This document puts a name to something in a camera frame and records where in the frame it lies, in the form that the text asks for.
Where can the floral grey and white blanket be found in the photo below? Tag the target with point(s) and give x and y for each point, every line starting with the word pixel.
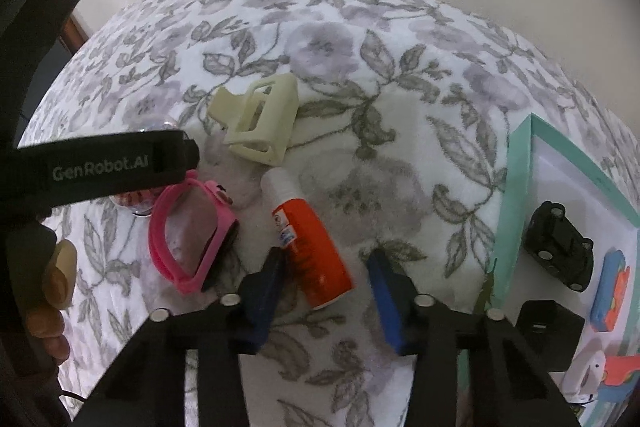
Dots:
pixel 375 107

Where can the person's left hand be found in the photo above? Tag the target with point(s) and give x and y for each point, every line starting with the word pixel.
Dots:
pixel 60 269

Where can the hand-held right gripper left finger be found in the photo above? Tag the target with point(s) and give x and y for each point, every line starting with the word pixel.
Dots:
pixel 265 302

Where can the orange and white bottle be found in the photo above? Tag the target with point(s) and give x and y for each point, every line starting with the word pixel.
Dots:
pixel 315 252

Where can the black toy car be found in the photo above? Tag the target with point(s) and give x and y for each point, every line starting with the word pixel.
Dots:
pixel 557 242

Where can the blue and orange toy knife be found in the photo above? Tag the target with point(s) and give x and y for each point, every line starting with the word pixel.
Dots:
pixel 607 292

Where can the teal-framed white tray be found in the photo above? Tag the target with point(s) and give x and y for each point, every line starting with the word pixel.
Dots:
pixel 565 177

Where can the white earbud case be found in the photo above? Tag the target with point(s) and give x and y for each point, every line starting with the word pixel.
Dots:
pixel 587 372

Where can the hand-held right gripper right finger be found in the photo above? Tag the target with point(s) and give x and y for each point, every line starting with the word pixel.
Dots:
pixel 390 307

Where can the black square box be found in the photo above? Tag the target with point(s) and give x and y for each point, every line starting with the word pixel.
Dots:
pixel 550 332

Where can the clear round container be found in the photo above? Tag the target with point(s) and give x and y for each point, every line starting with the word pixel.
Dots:
pixel 137 207

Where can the small orange and blue toy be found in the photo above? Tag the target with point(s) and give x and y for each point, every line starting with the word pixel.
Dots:
pixel 622 372

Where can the cream hair claw clip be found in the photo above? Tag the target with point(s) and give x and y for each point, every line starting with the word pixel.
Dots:
pixel 260 122

